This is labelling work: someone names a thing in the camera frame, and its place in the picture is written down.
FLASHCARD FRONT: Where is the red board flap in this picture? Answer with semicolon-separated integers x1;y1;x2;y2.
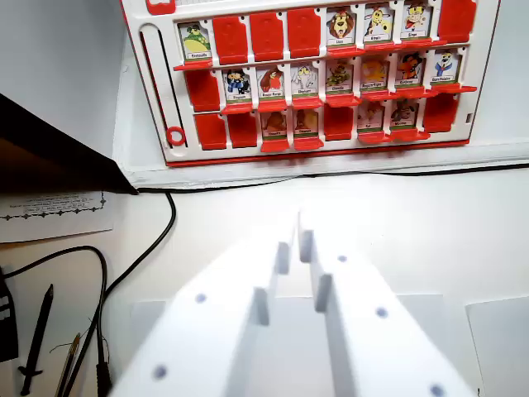
256;98;289;113

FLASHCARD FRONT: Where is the thin clear ballpoint pen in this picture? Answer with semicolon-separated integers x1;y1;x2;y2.
55;332;82;397

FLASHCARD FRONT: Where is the black sword-shaped pen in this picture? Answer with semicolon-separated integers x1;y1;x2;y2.
17;283;55;396

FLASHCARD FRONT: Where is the printed white paper sheet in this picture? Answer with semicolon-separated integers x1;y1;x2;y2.
0;189;115;245

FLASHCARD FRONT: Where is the black device with white stripes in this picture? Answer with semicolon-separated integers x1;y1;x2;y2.
0;264;20;364

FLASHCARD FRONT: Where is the red and white game board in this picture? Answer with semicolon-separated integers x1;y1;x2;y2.
119;0;502;168

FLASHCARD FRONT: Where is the curved black cable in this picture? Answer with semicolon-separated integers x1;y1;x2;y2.
61;190;178;397

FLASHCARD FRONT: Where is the black cable with plug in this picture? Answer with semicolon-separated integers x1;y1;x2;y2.
0;245;113;397

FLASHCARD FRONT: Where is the long black cable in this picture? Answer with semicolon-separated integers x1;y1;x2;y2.
136;163;529;195

